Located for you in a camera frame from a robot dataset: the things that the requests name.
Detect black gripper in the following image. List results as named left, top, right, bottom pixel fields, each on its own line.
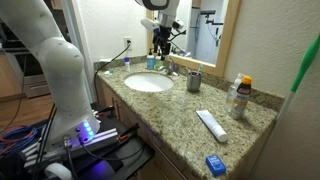
left=153, top=27, right=173, bottom=62

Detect white and blue tube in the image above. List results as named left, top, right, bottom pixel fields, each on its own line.
left=195, top=109, right=229, bottom=143

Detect green soap pump bottle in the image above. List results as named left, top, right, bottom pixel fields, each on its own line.
left=154, top=49, right=165, bottom=70

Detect blue soap pump bottle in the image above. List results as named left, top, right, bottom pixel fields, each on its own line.
left=146, top=48, right=156, bottom=71

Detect chrome faucet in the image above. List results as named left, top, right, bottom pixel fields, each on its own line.
left=157, top=61, right=180, bottom=77

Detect white sink basin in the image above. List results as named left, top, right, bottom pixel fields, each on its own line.
left=123, top=72, right=175, bottom=93

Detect small white bottle blue cap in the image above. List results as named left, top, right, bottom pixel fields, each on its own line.
left=123, top=56, right=132, bottom=72

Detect metal cup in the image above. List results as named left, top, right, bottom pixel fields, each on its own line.
left=186, top=70, right=203, bottom=93

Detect wooden framed mirror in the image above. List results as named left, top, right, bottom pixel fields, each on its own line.
left=145, top=0, right=242, bottom=79

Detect clear bottle white cap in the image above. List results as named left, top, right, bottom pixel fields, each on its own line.
left=225, top=72, right=244, bottom=113

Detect black clamp red tips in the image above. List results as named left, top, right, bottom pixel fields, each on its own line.
left=117, top=122, right=141, bottom=142
left=93, top=105, right=116, bottom=118

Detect orange cap spray bottle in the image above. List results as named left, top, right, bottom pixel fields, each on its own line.
left=230, top=75, right=253, bottom=121

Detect black cart top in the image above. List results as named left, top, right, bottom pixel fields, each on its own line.
left=74, top=102, right=155, bottom=180

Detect wooden vanity cabinet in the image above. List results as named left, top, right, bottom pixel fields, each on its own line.
left=95, top=78, right=278, bottom=180

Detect blue floss box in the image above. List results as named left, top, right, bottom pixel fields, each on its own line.
left=205, top=154, right=227, bottom=177

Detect white drawer unit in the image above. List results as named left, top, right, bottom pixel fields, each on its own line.
left=22, top=73, right=52, bottom=100

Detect white tape roll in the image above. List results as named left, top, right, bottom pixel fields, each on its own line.
left=43, top=162, right=73, bottom=180

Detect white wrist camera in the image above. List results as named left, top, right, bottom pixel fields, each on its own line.
left=140, top=17, right=160, bottom=34

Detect white wall outlet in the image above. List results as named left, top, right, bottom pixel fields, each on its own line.
left=123, top=35, right=133, bottom=51

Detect black power cable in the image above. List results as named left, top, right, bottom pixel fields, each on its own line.
left=93, top=39, right=132, bottom=103

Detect aluminium robot base mount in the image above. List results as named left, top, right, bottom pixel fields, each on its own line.
left=21, top=127, right=121, bottom=168

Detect green and white broom handle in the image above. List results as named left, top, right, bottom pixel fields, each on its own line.
left=275, top=31, right=320, bottom=125

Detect blue cable coil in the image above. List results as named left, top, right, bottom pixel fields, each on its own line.
left=0, top=124, right=45, bottom=155

